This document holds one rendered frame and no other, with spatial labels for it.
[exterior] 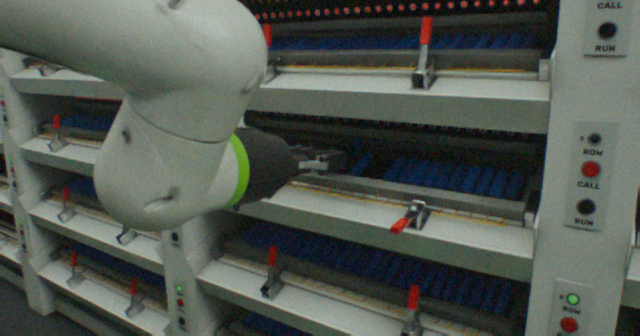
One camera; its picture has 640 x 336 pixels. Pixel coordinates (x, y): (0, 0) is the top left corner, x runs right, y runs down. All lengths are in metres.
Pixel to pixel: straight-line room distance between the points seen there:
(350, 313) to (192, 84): 0.53
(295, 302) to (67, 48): 0.59
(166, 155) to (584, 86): 0.43
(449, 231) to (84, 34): 0.49
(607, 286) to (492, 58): 0.30
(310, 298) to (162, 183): 0.48
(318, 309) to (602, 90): 0.54
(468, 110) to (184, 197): 0.35
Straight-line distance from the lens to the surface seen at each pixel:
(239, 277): 0.91
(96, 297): 1.36
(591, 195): 0.57
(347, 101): 0.65
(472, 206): 0.65
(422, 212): 0.64
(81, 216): 1.35
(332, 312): 0.80
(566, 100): 0.56
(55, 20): 0.36
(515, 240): 0.63
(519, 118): 0.58
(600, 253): 0.60
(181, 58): 0.36
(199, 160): 0.40
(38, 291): 1.62
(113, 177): 0.42
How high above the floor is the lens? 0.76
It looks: 12 degrees down
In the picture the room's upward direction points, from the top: straight up
